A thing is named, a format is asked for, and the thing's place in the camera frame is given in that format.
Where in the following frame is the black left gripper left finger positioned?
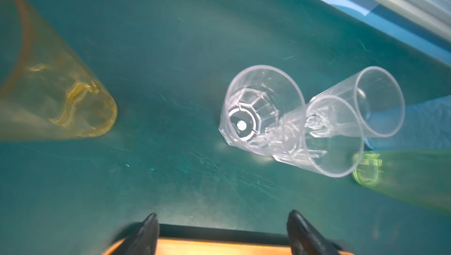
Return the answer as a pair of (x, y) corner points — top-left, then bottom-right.
(110, 213), (160, 255)

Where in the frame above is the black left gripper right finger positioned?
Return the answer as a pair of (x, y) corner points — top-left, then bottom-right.
(287, 210), (339, 255)

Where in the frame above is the tall yellow plastic glass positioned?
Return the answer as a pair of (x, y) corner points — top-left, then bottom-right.
(1, 0), (118, 141)

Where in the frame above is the orange plastic tray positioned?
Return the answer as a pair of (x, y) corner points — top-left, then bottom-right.
(101, 237), (355, 255)

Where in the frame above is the tall green glass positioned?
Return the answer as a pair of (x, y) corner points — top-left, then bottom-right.
(352, 150), (451, 217)

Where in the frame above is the clear ribbed glass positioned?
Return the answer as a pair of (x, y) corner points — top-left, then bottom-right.
(273, 95), (364, 178)
(219, 65), (306, 156)
(311, 66), (405, 138)

